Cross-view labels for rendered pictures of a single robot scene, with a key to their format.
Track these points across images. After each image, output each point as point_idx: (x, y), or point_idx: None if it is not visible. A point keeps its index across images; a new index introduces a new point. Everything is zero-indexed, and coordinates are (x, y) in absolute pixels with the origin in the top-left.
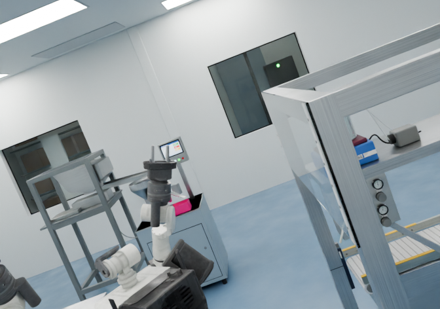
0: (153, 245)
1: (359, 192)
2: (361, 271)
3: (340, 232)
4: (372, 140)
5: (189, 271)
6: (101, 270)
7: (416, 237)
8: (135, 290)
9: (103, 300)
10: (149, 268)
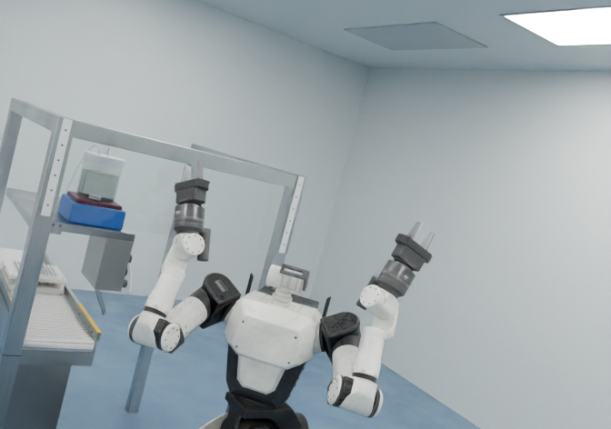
0: (175, 293)
1: None
2: (66, 337)
3: (119, 284)
4: (23, 202)
5: (266, 286)
6: (306, 283)
7: (98, 293)
8: (293, 303)
9: (307, 314)
10: (249, 296)
